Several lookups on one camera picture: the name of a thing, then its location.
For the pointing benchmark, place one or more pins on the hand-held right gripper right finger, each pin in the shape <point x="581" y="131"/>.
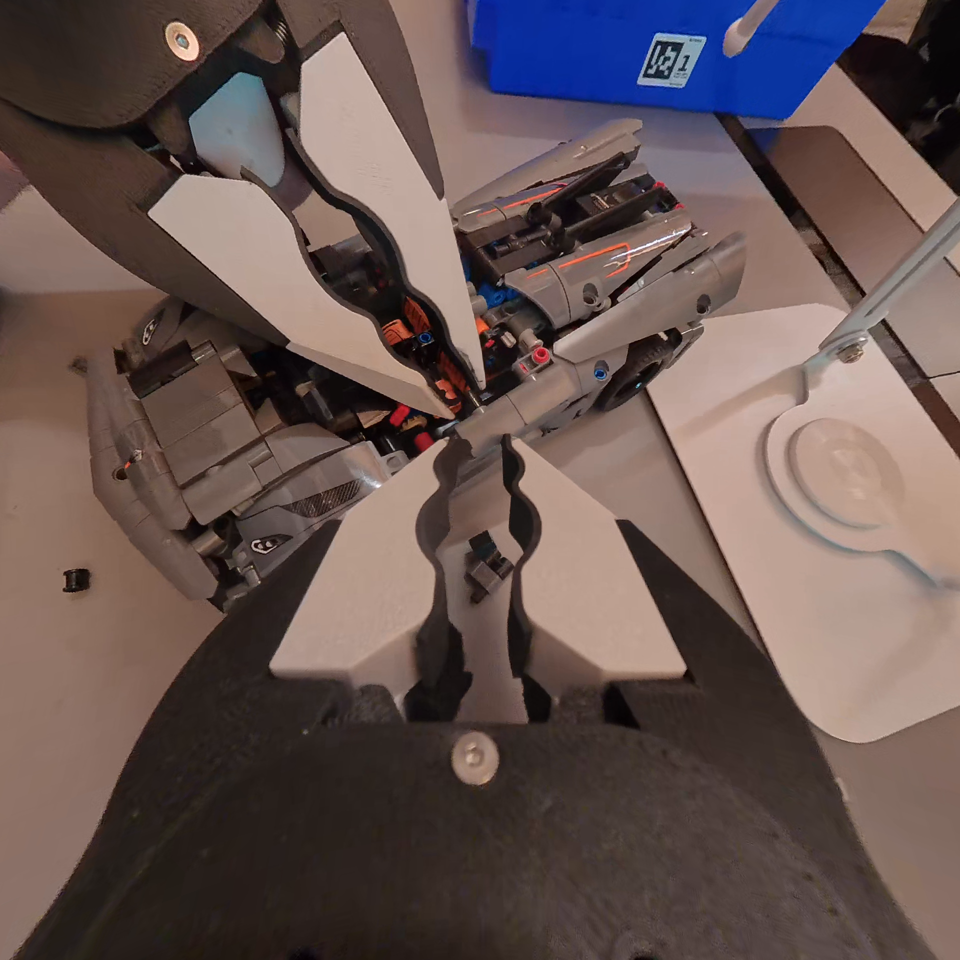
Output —
<point x="600" y="600"/>

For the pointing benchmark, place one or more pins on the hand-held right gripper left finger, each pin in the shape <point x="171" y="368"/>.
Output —
<point x="360" y="600"/>

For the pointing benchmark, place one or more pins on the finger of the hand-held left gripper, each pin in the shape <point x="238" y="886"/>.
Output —
<point x="367" y="165"/>
<point x="255" y="277"/>

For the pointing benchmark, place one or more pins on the dark grey lego connector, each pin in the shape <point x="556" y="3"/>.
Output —
<point x="491" y="574"/>

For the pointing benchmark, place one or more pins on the grey orange lego car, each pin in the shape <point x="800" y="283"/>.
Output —
<point x="217" y="420"/>

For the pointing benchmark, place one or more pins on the black round lego bush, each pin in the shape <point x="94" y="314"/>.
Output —
<point x="75" y="580"/>

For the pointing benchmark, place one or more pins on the blue storage bin white tag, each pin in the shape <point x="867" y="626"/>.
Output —
<point x="570" y="52"/>

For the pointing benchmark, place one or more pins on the white book stand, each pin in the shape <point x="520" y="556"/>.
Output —
<point x="862" y="637"/>

